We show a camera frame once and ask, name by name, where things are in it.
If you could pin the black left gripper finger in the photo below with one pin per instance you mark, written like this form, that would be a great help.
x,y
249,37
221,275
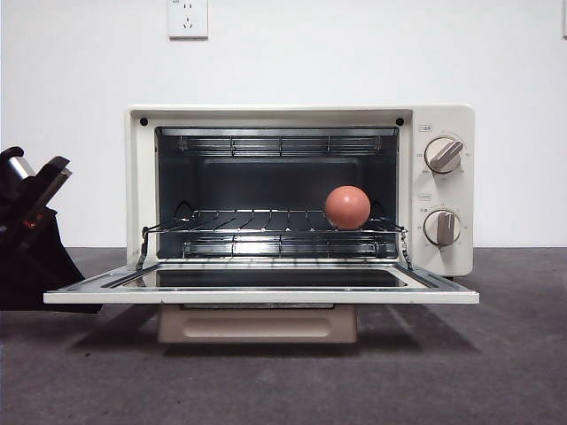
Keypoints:
x,y
40,265

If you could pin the brown egg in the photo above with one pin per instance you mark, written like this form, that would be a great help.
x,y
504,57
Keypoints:
x,y
347,207

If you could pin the cream Toshiba toaster oven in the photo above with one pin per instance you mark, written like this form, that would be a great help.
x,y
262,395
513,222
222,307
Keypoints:
x,y
137,186

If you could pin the cream oven knob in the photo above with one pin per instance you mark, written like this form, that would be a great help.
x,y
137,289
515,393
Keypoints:
x,y
442,228
443,156

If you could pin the white wall socket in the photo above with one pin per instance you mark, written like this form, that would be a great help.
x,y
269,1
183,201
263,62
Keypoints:
x,y
188,20

